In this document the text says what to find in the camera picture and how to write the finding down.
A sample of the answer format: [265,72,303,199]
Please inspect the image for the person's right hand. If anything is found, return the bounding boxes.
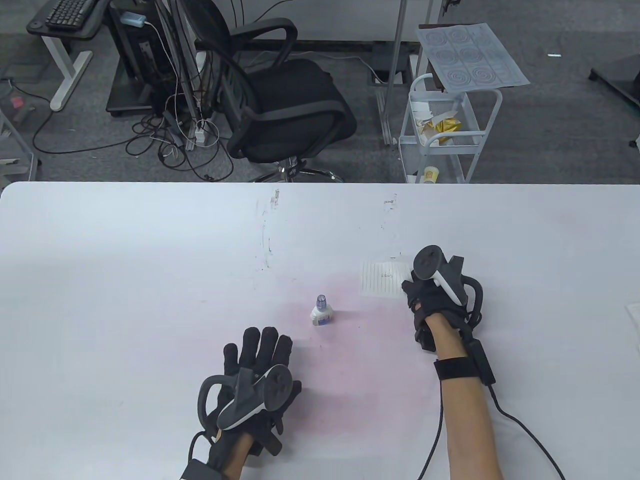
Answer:
[401,272,481,353]

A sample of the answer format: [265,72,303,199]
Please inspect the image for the person's left hand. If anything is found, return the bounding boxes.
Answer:
[207,326,302,457]

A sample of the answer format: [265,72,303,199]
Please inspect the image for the lined paper with black text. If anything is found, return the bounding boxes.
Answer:
[360,260,413,300]

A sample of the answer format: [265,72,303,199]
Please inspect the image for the person's right forearm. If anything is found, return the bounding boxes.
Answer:
[430,317,503,480]

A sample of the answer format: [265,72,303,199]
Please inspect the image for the person's left forearm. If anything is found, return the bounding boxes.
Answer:
[220,434,256,480]

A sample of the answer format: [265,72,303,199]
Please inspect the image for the grey tracking controller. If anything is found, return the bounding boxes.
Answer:
[412,245,485,328]
[197,365,293,432]

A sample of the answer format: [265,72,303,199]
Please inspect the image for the white rolling cart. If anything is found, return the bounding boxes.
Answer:
[397,74,503,184]

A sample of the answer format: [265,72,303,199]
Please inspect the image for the white paper scraps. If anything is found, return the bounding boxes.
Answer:
[412,100,441,146]

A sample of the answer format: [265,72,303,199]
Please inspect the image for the black office chair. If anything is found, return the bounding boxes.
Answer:
[194,0,358,183]

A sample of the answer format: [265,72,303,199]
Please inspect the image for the aluminium pole stand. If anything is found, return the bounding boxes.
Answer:
[377,0,408,147]

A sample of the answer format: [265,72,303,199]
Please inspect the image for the black floor box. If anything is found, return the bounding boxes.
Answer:
[369,42,416,86]

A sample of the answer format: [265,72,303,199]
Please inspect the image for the sheet printed with circles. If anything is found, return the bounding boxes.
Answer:
[415,22,531,93]

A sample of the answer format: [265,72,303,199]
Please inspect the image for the grey metal rack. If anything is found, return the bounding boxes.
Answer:
[0,107,41,182]

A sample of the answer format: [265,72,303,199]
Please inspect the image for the black flat trolley base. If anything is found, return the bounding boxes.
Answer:
[105,65,153,118]

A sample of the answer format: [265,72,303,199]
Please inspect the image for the black stand base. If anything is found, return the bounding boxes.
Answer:
[589,52,640,108]

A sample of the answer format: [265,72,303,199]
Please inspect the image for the black computer tower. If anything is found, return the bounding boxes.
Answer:
[107,0,173,108]

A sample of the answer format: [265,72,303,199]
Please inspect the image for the black desk with white leg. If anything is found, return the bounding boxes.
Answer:
[26,0,113,112]

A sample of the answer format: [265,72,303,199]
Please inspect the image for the black keyboard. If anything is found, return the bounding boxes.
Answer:
[45,0,96,30]

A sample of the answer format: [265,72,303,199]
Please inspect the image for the black wrist camera with strap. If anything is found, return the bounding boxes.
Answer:
[433,339,497,386]

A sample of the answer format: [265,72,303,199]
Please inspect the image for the black glove cable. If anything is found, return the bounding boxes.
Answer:
[189,431,216,463]
[416,382,446,480]

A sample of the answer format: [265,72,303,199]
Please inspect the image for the black wrist camera white label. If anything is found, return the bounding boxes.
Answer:
[180,460,221,480]

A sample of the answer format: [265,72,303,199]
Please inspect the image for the black camera cable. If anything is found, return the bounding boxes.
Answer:
[486,382,567,480]

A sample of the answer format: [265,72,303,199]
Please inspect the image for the aluminium frame rails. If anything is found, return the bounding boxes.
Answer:
[155,0,201,151]

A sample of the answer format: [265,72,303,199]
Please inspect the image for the tangle of black cables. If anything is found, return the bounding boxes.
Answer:
[32,80,236,182]

